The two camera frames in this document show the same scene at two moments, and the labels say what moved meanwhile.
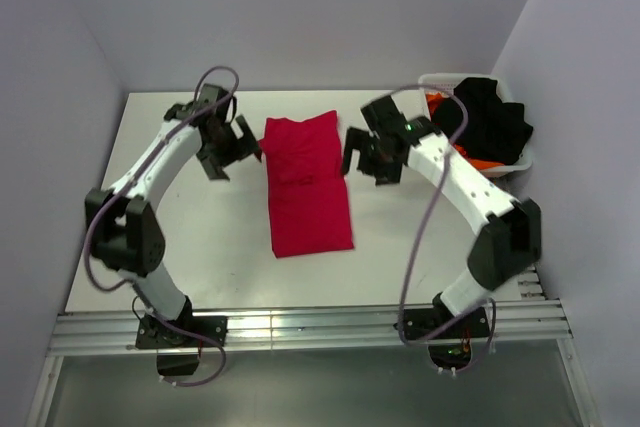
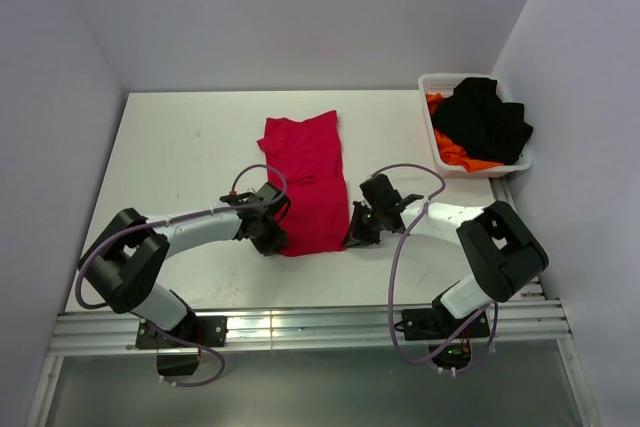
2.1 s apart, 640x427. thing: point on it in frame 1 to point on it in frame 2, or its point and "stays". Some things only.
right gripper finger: (356, 139) to (359, 231)
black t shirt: (495, 130) stays
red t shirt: (309, 202) stays
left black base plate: (151, 334) stays
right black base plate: (419, 322) stays
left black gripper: (214, 164) to (278, 237)
